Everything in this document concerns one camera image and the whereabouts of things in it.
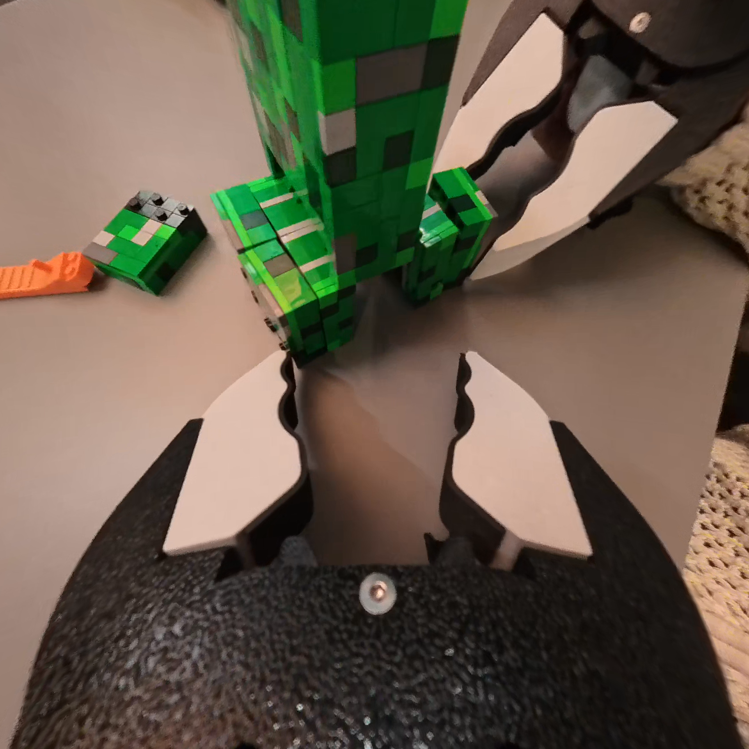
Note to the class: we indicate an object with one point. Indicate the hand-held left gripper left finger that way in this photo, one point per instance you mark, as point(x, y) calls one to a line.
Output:
point(240, 480)

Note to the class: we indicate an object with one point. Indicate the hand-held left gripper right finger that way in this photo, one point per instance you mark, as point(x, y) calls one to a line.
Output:
point(515, 480)

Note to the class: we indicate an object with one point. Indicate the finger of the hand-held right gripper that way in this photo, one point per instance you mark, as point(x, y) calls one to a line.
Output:
point(602, 164)
point(509, 88)

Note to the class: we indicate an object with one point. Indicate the green lego foot block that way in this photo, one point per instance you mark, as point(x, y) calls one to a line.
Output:
point(462, 199)
point(146, 243)

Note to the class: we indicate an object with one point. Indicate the green lego creeper figure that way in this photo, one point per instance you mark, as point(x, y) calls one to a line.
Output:
point(374, 117)

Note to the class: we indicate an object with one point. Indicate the orange lego brick separator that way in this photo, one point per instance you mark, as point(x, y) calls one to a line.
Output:
point(47, 278)

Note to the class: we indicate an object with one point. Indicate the person's cream knit sweater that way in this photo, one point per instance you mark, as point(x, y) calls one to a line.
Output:
point(722, 556)

